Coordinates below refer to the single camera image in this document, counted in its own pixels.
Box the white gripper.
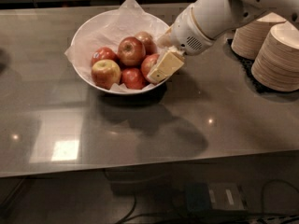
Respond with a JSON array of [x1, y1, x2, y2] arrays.
[[147, 5, 214, 84]]

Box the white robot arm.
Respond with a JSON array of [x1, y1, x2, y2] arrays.
[[148, 0, 299, 83]]

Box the red apple with sticker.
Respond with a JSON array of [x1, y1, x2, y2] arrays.
[[91, 47, 119, 65]]

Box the white ceramic bowl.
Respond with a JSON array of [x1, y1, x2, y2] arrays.
[[70, 9, 176, 96]]

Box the yellow-red apple front left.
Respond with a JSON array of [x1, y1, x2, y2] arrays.
[[91, 59, 121, 90]]

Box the rear paper plate stack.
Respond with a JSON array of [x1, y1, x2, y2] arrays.
[[231, 13, 286, 60]]

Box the paper plate stack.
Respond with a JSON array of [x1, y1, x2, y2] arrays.
[[251, 21, 299, 92], [231, 13, 286, 60]]

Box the black tray mat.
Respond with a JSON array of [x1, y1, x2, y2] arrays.
[[231, 38, 299, 92]]

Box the front paper plate stack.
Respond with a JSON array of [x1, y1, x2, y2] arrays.
[[251, 21, 299, 92]]

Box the dark box under table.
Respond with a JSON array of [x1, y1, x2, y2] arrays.
[[185, 183, 248, 216]]

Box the black cable left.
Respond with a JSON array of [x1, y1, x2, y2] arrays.
[[102, 168, 138, 224]]

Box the black cable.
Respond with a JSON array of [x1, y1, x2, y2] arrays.
[[102, 168, 138, 224], [260, 178, 299, 217]]

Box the black cable right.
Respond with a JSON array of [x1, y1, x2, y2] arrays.
[[260, 178, 299, 217]]

